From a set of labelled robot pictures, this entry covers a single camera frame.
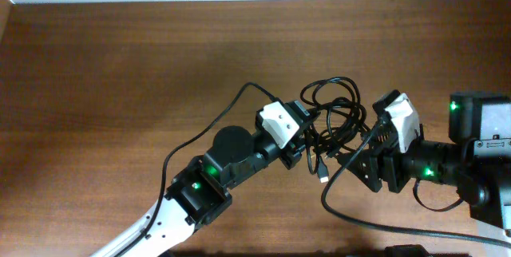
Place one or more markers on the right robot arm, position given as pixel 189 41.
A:
pixel 476 161

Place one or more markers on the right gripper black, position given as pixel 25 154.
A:
pixel 388 173

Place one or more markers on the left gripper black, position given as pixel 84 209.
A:
pixel 287 152

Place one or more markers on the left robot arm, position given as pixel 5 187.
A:
pixel 200 192

